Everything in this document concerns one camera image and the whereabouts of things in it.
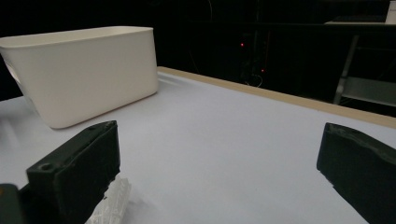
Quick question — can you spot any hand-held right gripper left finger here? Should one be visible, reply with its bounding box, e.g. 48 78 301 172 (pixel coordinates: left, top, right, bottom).
25 120 121 224

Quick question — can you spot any clear plastic wrapper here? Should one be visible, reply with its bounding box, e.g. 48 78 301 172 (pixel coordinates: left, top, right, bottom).
84 175 132 224

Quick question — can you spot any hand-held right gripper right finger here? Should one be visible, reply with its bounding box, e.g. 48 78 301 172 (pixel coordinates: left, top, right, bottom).
316 122 396 224

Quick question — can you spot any dark equipment with red lights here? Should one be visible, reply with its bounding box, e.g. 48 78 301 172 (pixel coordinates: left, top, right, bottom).
237 31 272 88

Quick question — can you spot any grey metal shelf stand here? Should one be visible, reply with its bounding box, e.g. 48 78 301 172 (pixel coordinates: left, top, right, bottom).
323 15 396 108

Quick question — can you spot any white plastic bin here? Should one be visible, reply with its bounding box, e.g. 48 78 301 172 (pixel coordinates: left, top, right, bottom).
0 25 160 130

